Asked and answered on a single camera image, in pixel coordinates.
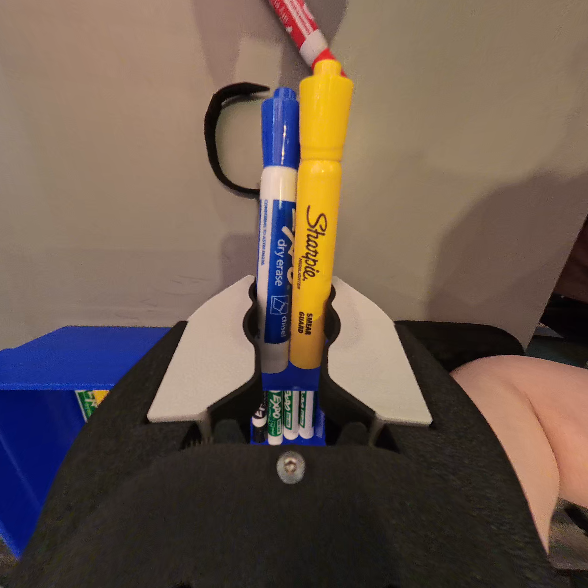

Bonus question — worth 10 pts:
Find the yellow highlighter marker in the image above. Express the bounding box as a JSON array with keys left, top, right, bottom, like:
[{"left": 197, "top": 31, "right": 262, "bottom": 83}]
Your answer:
[{"left": 288, "top": 61, "right": 354, "bottom": 370}]

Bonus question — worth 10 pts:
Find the person's left forearm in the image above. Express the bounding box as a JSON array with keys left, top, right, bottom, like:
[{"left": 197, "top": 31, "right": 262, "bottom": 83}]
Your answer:
[{"left": 450, "top": 356, "right": 588, "bottom": 552}]

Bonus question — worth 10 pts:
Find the green dry erase marker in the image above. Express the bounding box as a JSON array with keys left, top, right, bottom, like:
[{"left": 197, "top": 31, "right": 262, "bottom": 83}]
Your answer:
[
  {"left": 283, "top": 388, "right": 300, "bottom": 442},
  {"left": 299, "top": 390, "right": 318, "bottom": 439},
  {"left": 268, "top": 390, "right": 284, "bottom": 445},
  {"left": 75, "top": 390, "right": 111, "bottom": 422}
]

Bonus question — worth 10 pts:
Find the black chair armrest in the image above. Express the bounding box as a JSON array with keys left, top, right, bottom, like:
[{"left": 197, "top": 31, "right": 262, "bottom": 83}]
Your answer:
[{"left": 397, "top": 321, "right": 525, "bottom": 370}]

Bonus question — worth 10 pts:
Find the black hook-and-loop tie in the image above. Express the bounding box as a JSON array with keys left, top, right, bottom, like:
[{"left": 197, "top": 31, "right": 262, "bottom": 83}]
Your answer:
[{"left": 204, "top": 83, "right": 272, "bottom": 196}]

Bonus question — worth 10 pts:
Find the blue plastic bin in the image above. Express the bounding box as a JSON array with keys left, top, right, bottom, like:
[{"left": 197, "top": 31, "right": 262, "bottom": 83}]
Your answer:
[{"left": 0, "top": 325, "right": 328, "bottom": 559}]

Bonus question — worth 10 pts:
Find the blue dry erase marker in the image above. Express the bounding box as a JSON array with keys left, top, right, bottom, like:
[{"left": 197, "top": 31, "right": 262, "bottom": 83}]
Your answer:
[{"left": 255, "top": 87, "right": 300, "bottom": 374}]

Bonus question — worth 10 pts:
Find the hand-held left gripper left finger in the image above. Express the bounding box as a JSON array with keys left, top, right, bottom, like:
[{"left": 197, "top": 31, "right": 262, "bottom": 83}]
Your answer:
[{"left": 147, "top": 275, "right": 265, "bottom": 442}]

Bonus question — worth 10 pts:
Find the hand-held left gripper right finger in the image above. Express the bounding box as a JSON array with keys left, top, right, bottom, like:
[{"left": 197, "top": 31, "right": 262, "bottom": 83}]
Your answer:
[{"left": 320, "top": 275, "right": 433, "bottom": 437}]

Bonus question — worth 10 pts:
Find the red dry erase marker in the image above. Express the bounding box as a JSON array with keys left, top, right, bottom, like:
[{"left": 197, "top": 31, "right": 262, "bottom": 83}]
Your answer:
[{"left": 268, "top": 0, "right": 341, "bottom": 74}]

